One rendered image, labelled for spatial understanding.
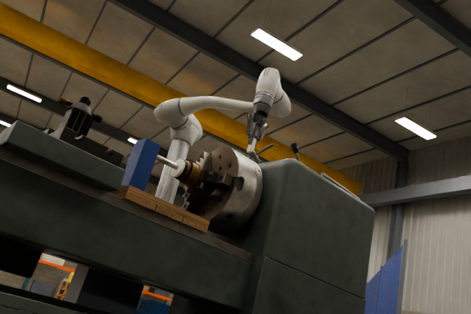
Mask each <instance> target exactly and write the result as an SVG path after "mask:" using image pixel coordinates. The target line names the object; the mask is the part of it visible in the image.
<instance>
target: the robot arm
mask: <svg viewBox="0 0 471 314"><path fill-rule="evenodd" d="M208 108H214V109H225V110H231V111H241V112H248V113H252V114H248V115H247V135H248V136H249V137H247V138H248V139H249V140H248V148H247V153H250V152H251V151H254V148H255V147H256V145H257V142H258V141H261V140H262V138H263V136H264V134H265V132H266V130H267V129H268V128H269V125H267V124H266V118H267V116H268V115H274V116H277V117H281V118H283V117H286V116H287V115H289V113H290V111H291V102H290V100H289V98H288V96H287V94H286V93H285V91H284V90H283V89H282V87H281V82H280V73H279V71H278V70H277V69H274V68H272V67H269V68H265V69H264V70H263V71H262V73H261V74H260V77H259V79H258V82H257V87H256V95H255V98H254V102H244V101H239V100H232V99H227V98H223V97H214V96H200V97H182V98H175V99H172V100H168V101H165V102H163V103H161V104H159V105H158V106H157V107H156V108H155V109H154V112H153V114H154V117H155V119H156V120H157V121H160V122H161V123H164V122H165V123H166V124H167V125H168V126H170V132H171V141H172V143H171V145H170V150H169V152H168V156H167V159H168V160H169V161H172V162H173V163H175V162H176V161H177V160H178V159H182V160H186V156H187V153H188V150H189V147H190V146H192V145H193V143H194V142H197V141H198V140H199V139H200V138H201V137H202V134H203V129H202V127H201V124H200V122H199V121H198V119H197V118H196V117H195V116H194V115H193V113H195V112H197V111H200V110H201V109H208ZM171 169H172V168H171V167H169V166H167V165H164V168H163V172H162V175H161V179H160V181H159V184H158V188H157V191H156V195H155V197H157V198H160V199H162V200H164V201H166V202H169V203H171V204H173V202H174V199H175V195H176V192H177V187H178V185H179V180H177V179H175V178H174V177H173V176H172V175H171Z"/></svg>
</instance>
